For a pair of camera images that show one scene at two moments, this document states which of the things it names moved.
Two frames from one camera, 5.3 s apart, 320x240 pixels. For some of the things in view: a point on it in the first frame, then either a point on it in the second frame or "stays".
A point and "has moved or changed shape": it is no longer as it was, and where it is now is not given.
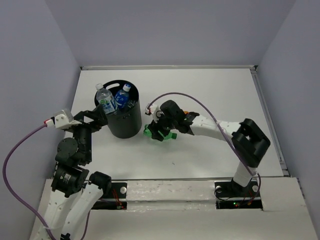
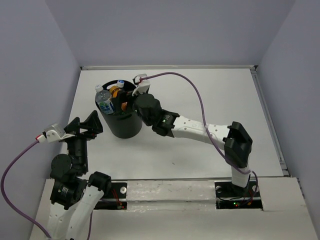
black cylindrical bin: x=126 y=122 stays
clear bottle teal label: x=105 y=97 stays
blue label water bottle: x=122 y=96 has moved or changed shape
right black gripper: x=154 y=128 -> x=123 y=96
